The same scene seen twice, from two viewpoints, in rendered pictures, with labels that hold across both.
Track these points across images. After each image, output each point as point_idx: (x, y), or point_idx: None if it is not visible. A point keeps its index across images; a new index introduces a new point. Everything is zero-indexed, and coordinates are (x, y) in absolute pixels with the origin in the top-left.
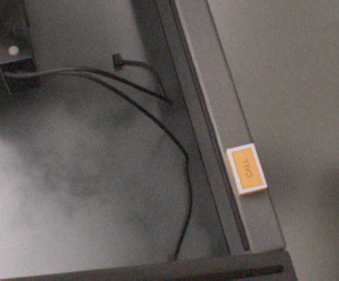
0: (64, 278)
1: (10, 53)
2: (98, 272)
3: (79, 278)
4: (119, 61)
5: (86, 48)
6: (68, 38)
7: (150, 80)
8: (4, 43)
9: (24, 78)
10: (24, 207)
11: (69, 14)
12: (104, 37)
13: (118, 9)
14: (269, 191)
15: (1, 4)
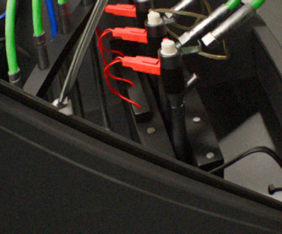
0: (274, 199)
1: (207, 158)
2: None
3: (281, 202)
4: (272, 188)
5: (249, 186)
6: (236, 182)
7: None
8: (202, 152)
9: (220, 169)
10: None
11: (237, 167)
12: (261, 177)
13: (270, 159)
14: None
15: (198, 129)
